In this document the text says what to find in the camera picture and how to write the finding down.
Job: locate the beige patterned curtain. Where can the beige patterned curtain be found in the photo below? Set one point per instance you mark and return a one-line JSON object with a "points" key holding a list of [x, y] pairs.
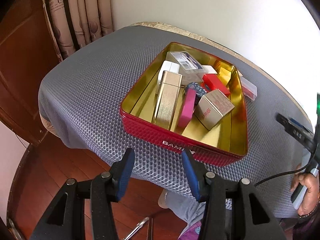
{"points": [[73, 24]]}

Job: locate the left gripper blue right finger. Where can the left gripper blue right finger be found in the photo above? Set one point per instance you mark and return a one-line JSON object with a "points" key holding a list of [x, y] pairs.
{"points": [[195, 172]]}

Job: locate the clear plastic card box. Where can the clear plastic card box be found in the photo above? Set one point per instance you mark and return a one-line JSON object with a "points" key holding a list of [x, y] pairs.
{"points": [[190, 69]]}

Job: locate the magenta rectangular block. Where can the magenta rectangular block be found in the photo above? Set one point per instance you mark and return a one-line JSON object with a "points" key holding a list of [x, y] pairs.
{"points": [[186, 112]]}

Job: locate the gold rectangular lighter case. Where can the gold rectangular lighter case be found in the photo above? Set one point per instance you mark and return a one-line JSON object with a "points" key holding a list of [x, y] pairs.
{"points": [[166, 102]]}

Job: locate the red rectangular block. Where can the red rectangular block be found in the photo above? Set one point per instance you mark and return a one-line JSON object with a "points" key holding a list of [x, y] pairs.
{"points": [[212, 82]]}

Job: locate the gold cardboard box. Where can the gold cardboard box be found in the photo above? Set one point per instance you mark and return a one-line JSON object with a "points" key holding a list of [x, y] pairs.
{"points": [[212, 107]]}

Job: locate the clear box with red insert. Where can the clear box with red insert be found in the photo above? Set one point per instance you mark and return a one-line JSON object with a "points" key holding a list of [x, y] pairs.
{"points": [[248, 88]]}

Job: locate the red and gold tin box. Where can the red and gold tin box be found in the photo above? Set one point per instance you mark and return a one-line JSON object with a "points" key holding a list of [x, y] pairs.
{"points": [[225, 143]]}

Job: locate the person's right hand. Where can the person's right hand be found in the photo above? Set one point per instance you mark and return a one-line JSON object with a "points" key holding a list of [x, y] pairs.
{"points": [[311, 197]]}

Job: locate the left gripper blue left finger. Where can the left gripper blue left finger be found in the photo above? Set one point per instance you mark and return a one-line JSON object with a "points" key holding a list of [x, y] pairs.
{"points": [[121, 173]]}

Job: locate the brown wooden door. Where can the brown wooden door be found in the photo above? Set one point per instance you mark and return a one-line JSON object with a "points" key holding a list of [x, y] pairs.
{"points": [[27, 55]]}

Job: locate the yellow cube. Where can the yellow cube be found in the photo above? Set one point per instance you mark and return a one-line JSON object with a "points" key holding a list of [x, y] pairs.
{"points": [[224, 76]]}

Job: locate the white charger cube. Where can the white charger cube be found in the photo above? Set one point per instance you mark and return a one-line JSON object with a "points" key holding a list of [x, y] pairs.
{"points": [[166, 71]]}

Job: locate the blue patterned oval case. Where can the blue patterned oval case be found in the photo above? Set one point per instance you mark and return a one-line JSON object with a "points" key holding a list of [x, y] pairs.
{"points": [[200, 91]]}

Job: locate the grey honeycomb table mat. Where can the grey honeycomb table mat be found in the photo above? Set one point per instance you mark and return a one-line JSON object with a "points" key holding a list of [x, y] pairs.
{"points": [[81, 98]]}

